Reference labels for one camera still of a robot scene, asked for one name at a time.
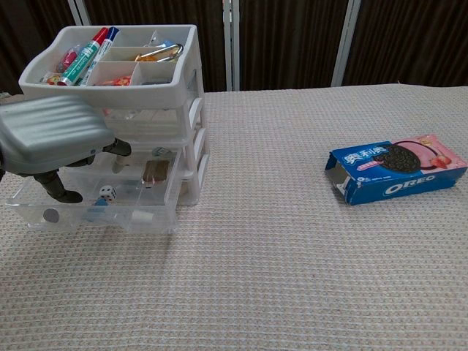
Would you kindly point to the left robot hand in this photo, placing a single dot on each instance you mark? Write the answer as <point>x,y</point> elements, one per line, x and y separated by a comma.
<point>51,131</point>

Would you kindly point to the clear plastic box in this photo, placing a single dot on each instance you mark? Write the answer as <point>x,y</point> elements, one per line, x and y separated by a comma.
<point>157,221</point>

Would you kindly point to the white plastic drawer organizer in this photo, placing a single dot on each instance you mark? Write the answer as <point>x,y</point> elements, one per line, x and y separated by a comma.
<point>106,95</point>

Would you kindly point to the clear drawer with papers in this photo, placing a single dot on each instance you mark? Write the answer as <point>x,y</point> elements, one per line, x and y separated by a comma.
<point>146,122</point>

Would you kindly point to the blue pink Oreo box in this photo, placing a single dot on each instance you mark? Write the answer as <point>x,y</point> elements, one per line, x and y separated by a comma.
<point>402,177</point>

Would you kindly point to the yellow face candy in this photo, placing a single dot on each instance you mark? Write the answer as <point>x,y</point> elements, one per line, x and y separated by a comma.
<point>54,77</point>

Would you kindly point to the pink wrapped candy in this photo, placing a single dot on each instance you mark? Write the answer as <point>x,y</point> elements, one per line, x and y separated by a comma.
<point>69,57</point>

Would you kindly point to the red cap green marker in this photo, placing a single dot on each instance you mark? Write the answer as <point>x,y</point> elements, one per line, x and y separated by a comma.
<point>82,60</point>

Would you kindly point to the white die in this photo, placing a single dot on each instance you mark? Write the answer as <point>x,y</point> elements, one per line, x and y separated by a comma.
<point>108,192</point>

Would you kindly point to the red candy packet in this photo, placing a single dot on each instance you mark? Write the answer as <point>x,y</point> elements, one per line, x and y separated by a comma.
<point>118,80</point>

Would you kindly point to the blue binder clip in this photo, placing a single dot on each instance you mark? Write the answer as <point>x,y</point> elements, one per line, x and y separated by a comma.
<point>100,202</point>

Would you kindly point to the blue cap white marker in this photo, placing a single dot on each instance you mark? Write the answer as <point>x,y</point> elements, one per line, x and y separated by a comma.
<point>105,45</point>

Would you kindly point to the brown rectangular block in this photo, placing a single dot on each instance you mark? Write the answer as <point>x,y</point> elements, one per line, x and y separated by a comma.
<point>156,172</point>

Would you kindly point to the clear small sachet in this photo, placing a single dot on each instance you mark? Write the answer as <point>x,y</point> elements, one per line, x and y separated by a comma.
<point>155,38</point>

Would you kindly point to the blue jelly cup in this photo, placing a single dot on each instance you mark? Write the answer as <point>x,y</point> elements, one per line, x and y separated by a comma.
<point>167,43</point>

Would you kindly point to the beige woven tablecloth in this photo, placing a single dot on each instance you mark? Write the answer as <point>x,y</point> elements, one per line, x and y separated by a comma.
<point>256,274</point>

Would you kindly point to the black folding screen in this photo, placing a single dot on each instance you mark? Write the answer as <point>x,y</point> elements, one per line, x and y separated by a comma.
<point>292,44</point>

